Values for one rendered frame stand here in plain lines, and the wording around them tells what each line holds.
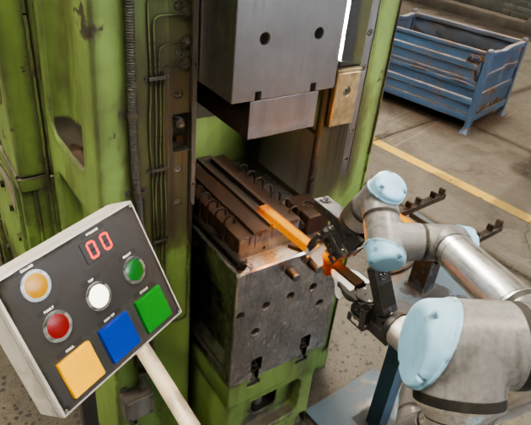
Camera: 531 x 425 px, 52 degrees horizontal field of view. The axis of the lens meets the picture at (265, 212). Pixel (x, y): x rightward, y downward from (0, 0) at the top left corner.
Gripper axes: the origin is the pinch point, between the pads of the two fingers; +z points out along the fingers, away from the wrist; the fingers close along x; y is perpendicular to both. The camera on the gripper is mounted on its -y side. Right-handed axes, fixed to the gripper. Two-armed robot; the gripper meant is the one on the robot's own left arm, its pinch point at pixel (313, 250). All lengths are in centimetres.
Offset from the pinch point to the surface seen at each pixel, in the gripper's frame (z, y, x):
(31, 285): -15, -7, -66
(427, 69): 162, -161, 312
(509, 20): 277, -302, 706
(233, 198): 17.8, -27.5, -3.6
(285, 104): -21.4, -30.2, -1.9
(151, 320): -0.2, 2.2, -45.1
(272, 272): 15.9, -2.2, -4.5
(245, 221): 12.1, -17.5, -6.8
